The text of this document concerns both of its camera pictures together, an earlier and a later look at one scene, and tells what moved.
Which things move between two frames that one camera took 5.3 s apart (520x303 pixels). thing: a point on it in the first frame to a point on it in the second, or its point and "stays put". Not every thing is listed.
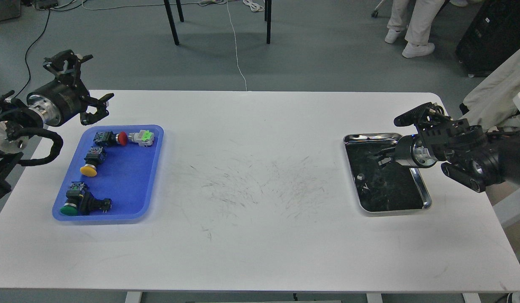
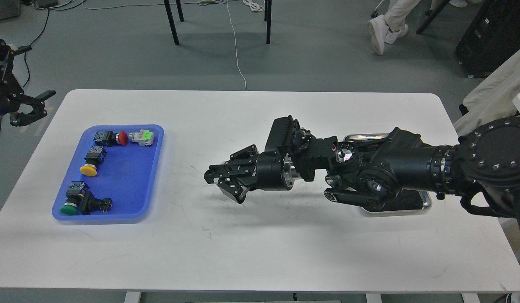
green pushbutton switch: [74, 195] stays put
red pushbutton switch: [108, 138] stays put
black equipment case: [499, 28] stays put
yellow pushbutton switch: [95, 156] stays put
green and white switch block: [144, 138] stays put
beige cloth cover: [491, 102] stays put
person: [418, 16] to [387, 28]
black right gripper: [418, 149] to [274, 171]
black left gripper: [65, 98] to [10, 80]
